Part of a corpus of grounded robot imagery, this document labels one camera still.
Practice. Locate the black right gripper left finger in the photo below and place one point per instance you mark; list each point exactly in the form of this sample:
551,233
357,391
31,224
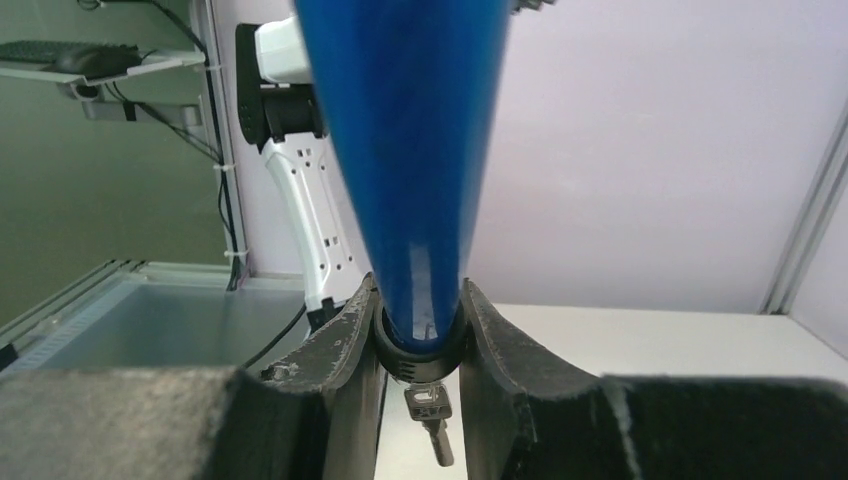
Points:
315,413

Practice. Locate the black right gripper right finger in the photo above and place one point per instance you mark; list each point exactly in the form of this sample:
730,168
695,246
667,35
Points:
529,414

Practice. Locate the blue cable lock keys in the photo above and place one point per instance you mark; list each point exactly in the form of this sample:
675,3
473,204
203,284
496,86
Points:
430,405

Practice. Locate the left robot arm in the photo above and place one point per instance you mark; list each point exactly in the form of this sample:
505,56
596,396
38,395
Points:
279,114

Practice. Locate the grey keyboard tray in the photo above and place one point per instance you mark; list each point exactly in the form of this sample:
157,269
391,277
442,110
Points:
92,95

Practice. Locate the black computer mouse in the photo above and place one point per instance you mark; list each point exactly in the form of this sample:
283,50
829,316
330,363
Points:
97,63

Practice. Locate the black computer keyboard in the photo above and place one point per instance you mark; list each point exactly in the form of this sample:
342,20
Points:
46,51

